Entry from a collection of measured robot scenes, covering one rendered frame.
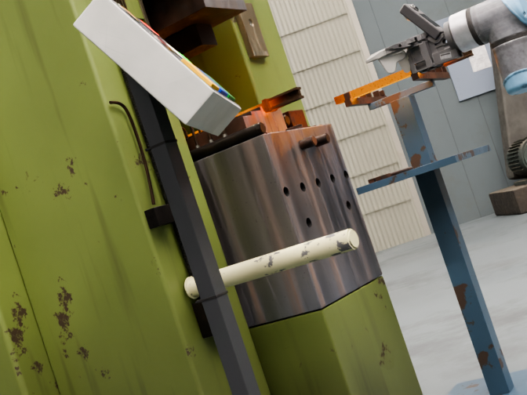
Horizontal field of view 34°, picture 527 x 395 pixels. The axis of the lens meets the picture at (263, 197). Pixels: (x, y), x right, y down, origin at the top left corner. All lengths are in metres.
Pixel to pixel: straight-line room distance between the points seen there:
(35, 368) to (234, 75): 1.01
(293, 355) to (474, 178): 8.07
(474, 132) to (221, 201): 8.09
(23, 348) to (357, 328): 0.83
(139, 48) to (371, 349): 1.07
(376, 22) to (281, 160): 8.15
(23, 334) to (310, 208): 0.78
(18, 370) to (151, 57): 0.95
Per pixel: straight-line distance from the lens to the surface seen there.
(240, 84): 2.59
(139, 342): 2.07
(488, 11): 2.01
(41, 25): 2.14
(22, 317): 2.26
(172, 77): 1.58
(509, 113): 9.62
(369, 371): 2.25
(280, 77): 2.71
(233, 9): 2.35
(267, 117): 2.27
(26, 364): 2.25
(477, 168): 10.15
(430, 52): 2.07
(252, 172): 2.14
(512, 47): 1.99
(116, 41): 1.61
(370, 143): 10.02
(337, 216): 2.30
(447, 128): 10.13
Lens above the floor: 0.71
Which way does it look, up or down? 2 degrees up
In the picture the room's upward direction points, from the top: 19 degrees counter-clockwise
